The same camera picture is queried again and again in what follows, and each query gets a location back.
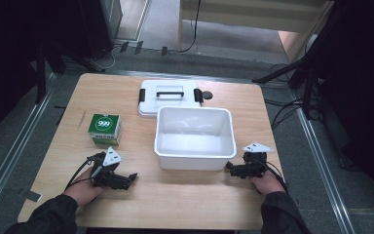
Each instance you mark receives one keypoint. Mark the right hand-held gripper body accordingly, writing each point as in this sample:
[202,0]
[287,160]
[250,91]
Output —
[254,162]

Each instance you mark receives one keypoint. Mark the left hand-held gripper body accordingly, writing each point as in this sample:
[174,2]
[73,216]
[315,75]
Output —
[110,169]

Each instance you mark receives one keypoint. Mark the green medicine box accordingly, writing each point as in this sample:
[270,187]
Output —
[104,127]

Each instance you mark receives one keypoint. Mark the white plastic storage box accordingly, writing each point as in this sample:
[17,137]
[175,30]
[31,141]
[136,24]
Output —
[194,139]

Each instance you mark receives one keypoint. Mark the person's right hand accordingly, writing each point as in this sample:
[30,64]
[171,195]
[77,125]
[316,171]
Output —
[268,184]

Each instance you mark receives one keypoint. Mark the person's left hand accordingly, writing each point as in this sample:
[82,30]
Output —
[82,191]

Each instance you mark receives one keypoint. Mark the black round table grommet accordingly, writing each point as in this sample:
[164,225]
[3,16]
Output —
[207,95]

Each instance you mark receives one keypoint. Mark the grey tape strip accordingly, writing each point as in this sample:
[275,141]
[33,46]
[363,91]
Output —
[34,196]

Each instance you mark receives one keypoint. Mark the black tripod stand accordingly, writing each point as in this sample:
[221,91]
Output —
[302,68]

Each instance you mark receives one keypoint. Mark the black metal stand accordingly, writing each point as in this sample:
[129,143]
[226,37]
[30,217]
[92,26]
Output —
[42,71]

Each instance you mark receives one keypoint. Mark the dark cabinet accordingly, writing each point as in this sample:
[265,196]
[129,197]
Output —
[104,26]

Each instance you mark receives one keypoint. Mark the white furniture panel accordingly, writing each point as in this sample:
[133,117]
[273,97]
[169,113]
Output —
[253,13]

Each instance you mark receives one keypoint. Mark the metal floor rail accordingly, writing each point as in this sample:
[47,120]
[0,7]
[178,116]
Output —
[16,152]
[324,169]

